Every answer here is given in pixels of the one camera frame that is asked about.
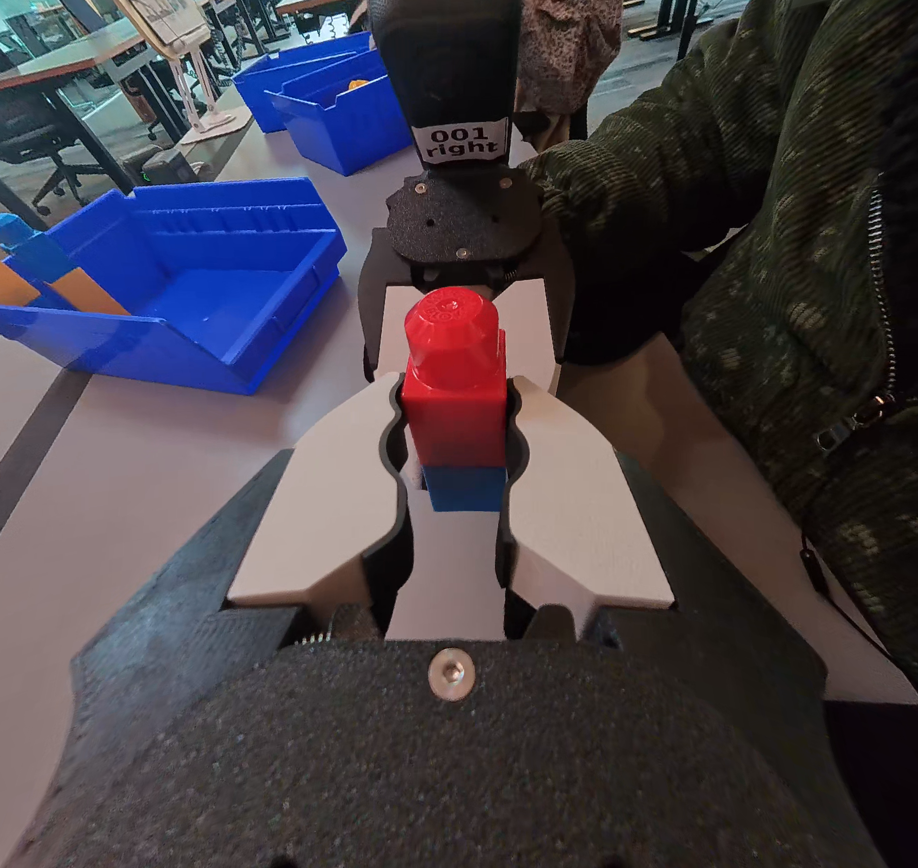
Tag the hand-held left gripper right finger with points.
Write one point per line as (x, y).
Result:
(588, 516)

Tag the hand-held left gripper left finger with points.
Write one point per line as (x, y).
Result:
(315, 516)

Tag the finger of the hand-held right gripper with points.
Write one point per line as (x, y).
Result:
(393, 330)
(534, 330)

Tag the red mega block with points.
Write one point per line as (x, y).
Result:
(452, 409)

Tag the blue mega block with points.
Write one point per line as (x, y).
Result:
(466, 488)

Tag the blue plastic bin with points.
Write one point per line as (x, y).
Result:
(337, 136)
(258, 97)
(215, 294)

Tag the pile of mega blocks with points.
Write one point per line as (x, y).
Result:
(43, 258)

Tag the patterned brown scarf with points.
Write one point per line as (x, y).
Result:
(566, 29)

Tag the black device with green light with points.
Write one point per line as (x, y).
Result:
(168, 165)

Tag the green fleece jacket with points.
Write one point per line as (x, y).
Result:
(825, 308)

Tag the black office chair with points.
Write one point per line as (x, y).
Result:
(29, 129)

